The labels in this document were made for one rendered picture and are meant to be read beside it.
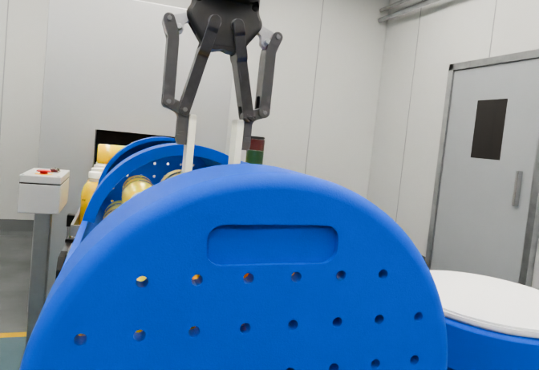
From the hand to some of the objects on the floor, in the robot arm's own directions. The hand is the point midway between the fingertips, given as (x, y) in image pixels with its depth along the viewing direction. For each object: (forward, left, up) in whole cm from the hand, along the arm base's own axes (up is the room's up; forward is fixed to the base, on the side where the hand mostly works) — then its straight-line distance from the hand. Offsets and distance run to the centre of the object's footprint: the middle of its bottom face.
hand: (212, 150), depth 52 cm
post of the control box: (-35, +84, -126) cm, 155 cm away
